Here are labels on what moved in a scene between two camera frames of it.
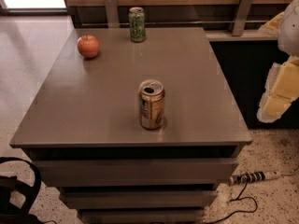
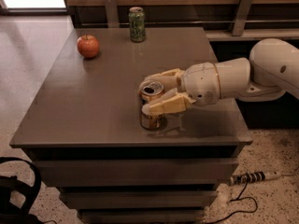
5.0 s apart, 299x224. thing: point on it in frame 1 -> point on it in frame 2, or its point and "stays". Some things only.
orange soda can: (151, 104) stays
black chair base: (9, 213) stays
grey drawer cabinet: (84, 133) stays
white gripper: (290, 28) -> (199, 82)
